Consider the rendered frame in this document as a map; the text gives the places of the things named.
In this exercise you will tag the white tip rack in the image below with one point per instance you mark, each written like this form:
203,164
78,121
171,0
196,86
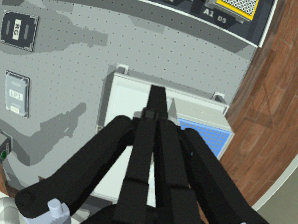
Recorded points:
241,9

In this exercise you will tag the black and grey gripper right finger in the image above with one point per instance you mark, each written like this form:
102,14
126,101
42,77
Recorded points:
218,196

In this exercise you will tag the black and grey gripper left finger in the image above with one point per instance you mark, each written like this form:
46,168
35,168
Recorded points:
50,200

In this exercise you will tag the white ready button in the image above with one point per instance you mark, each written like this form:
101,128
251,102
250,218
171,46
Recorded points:
6,143

